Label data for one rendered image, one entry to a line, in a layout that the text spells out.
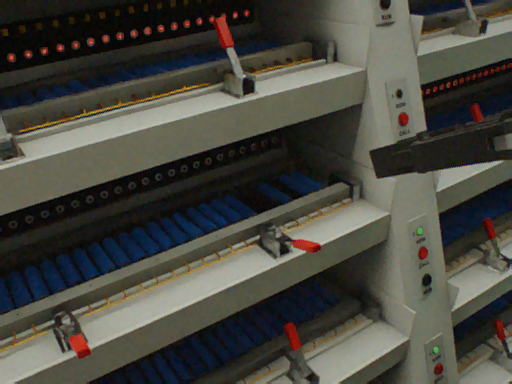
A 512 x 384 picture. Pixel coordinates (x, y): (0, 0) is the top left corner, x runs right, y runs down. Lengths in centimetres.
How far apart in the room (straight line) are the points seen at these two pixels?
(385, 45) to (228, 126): 26
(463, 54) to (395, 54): 15
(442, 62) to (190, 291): 49
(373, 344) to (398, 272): 11
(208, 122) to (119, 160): 11
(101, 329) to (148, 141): 20
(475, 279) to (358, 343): 26
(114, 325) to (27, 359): 9
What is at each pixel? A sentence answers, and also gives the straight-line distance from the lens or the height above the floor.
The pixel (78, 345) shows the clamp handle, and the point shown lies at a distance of 43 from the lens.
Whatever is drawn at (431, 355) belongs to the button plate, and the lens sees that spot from 81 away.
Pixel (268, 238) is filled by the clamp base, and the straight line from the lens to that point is 57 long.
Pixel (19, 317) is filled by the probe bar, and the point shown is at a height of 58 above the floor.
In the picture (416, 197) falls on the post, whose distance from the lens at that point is 72.
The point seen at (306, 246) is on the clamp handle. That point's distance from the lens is 52.
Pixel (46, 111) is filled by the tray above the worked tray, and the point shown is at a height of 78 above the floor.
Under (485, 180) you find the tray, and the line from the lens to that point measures 87.
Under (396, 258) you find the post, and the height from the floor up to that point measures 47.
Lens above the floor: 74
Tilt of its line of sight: 13 degrees down
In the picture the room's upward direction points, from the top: 15 degrees counter-clockwise
